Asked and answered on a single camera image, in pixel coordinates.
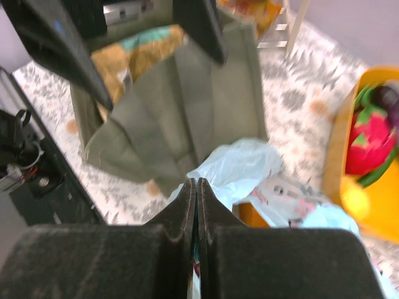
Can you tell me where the green canvas tote bag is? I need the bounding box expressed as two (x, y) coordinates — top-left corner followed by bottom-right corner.
(70, 10), (267, 194)

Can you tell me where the pink dragon fruit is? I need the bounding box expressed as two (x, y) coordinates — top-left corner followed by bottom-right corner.
(345, 106), (396, 176)

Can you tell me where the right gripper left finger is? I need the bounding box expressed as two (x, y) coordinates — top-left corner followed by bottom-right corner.
(1, 179), (196, 298)

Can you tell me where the orange juice pouch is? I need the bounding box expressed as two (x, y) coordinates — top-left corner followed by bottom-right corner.
(216, 0), (282, 38)

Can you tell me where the white metal shelf rack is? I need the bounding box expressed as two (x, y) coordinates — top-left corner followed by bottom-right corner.
(257, 0), (311, 56)

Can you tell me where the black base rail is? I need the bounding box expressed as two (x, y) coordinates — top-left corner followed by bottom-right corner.
(1, 69), (105, 225)

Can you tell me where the light blue plastic bag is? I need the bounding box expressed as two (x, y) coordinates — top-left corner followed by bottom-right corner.
(168, 136), (397, 299)

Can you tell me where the purple eggplant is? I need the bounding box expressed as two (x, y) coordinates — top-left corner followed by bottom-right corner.
(374, 85), (398, 127)

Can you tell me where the yellow plastic fruit basket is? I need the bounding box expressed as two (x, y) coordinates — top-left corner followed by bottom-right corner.
(322, 67), (398, 242)

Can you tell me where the brown paper snack bag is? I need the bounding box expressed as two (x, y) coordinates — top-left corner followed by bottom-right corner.
(91, 25), (185, 104)

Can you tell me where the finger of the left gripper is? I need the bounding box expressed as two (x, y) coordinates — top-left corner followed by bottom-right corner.
(1, 1), (113, 111)
(173, 0), (228, 65)

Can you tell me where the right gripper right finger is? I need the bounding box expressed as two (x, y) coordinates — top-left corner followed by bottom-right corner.
(197, 178), (383, 298)

